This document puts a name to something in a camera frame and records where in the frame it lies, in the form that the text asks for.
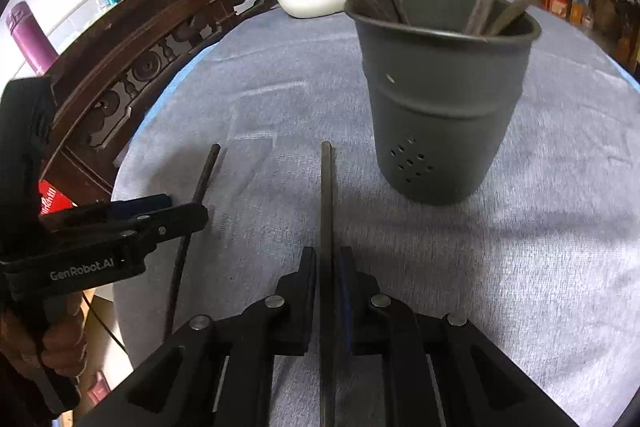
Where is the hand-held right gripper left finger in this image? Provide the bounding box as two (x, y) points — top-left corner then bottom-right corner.
(75, 247), (318, 427)

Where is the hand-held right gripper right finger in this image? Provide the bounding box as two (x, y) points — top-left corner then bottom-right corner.
(336, 247), (581, 427)

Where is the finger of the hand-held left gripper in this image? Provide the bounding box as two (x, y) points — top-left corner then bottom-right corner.
(120, 203), (209, 260)
(42, 193), (172, 233)

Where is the dark metal chopstick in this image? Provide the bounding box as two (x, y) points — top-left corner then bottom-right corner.
(162, 144), (222, 342)

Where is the silver metal chopstick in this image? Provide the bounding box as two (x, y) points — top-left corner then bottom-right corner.
(319, 141), (337, 427)

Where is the grey metal utensil holder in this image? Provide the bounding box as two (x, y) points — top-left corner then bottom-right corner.
(344, 0), (543, 206)

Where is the person's left hand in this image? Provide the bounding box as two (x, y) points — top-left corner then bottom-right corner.
(0, 292), (90, 380)

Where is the red carton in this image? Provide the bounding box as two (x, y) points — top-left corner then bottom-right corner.
(39, 179), (76, 218)

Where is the cardboard box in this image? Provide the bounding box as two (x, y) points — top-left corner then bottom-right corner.
(75, 292), (128, 408)

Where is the carved dark wooden bench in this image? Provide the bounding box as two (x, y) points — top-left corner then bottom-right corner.
(40, 0), (281, 208)

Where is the purple thermos bottle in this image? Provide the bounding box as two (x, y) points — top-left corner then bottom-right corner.
(5, 2), (58, 78)

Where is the blue cloth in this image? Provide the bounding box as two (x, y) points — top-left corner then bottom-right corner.
(112, 7), (640, 168)

